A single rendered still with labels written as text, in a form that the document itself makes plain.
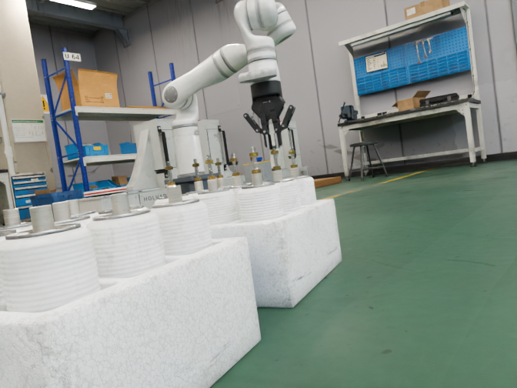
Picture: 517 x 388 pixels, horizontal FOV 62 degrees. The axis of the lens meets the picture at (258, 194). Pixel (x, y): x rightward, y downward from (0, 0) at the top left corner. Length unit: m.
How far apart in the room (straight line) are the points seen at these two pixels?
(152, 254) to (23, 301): 0.16
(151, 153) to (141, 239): 2.97
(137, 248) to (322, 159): 6.36
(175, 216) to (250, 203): 0.30
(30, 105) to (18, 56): 0.73
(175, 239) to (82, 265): 0.19
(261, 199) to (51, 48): 9.94
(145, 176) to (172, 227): 2.82
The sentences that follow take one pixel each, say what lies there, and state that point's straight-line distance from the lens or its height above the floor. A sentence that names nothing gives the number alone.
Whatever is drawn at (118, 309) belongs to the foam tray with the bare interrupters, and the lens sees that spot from 0.50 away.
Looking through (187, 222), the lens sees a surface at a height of 0.22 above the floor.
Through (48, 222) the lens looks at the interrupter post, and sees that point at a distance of 0.52.
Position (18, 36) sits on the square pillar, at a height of 2.81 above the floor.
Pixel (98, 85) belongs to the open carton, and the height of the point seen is 1.76.
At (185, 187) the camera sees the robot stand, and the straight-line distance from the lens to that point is 1.50.
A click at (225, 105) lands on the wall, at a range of 8.03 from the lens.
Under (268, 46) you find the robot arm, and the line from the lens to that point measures 1.08.
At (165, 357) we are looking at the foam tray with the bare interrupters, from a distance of 0.56.
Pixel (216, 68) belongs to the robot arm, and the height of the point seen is 0.63.
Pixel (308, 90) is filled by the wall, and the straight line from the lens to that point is 7.00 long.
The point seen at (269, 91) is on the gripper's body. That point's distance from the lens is 1.05.
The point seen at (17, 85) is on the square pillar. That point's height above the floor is 2.06.
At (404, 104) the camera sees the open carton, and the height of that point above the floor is 0.86.
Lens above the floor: 0.29
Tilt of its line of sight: 3 degrees down
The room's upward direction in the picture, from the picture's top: 8 degrees counter-clockwise
